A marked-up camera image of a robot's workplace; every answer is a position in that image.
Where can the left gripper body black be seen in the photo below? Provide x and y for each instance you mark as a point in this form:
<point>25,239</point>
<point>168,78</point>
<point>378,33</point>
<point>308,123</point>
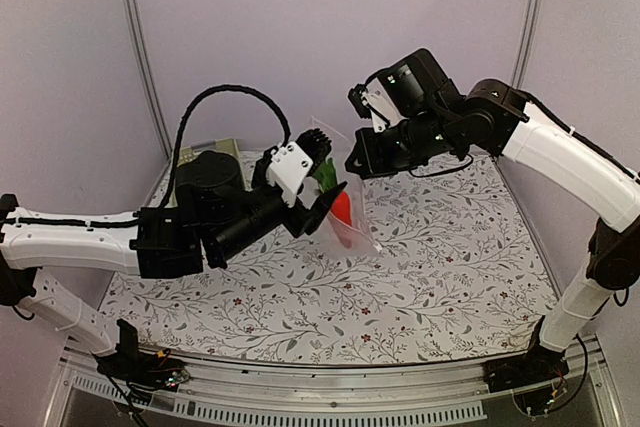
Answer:
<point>297,226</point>

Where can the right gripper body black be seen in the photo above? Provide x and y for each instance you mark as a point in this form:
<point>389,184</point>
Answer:
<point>387,159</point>

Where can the toy carrot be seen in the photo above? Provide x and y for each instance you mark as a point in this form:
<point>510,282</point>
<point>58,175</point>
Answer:
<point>341,219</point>

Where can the clear zip top bag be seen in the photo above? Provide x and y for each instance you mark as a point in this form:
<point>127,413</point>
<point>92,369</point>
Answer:
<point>364,243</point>

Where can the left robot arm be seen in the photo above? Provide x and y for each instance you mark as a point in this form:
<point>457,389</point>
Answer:
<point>215,217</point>

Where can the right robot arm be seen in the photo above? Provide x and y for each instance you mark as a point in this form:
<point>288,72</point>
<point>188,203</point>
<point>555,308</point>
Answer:
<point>415,112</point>

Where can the cream plastic basket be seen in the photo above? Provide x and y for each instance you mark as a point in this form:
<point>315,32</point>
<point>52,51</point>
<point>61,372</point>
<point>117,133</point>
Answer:
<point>210,165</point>

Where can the floral table mat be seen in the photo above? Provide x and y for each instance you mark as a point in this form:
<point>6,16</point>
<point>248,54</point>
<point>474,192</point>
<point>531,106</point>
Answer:
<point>457,277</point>

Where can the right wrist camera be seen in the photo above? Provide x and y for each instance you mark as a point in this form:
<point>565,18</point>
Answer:
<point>375,106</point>

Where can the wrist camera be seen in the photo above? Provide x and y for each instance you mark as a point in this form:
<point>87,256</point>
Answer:
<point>290,164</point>
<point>375,106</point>

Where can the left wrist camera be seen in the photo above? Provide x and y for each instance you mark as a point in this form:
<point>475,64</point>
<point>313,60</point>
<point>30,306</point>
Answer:
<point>290,164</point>

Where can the front aluminium rail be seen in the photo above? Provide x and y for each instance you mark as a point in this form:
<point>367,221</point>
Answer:
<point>234,392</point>

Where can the right metal frame post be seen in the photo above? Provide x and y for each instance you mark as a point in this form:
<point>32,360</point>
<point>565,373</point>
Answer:
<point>527,37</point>

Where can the metal frame post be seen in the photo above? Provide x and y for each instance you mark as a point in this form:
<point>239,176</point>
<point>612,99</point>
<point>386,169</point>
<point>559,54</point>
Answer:
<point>527,37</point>
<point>140,52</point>

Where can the left metal frame post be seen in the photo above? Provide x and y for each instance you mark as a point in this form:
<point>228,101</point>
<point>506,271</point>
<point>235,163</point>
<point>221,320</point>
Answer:
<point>140,52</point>

